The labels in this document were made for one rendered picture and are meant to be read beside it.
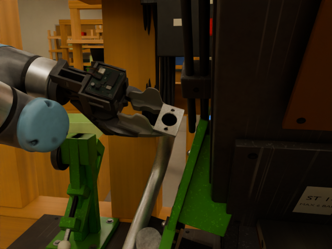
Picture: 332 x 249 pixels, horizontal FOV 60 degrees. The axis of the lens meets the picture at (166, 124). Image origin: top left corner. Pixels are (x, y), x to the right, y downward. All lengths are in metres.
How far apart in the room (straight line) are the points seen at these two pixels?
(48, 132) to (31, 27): 11.41
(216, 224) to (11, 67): 0.41
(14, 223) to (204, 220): 0.67
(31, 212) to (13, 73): 0.57
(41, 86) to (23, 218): 0.56
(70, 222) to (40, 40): 11.07
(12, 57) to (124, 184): 0.47
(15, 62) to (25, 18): 11.38
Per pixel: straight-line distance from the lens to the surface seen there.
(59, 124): 0.43
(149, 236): 0.46
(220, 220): 0.44
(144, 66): 0.76
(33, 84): 0.53
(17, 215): 1.03
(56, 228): 0.87
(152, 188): 0.58
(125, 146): 0.81
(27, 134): 0.40
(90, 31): 10.30
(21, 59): 0.56
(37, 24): 11.72
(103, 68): 0.49
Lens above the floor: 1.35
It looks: 13 degrees down
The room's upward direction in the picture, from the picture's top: straight up
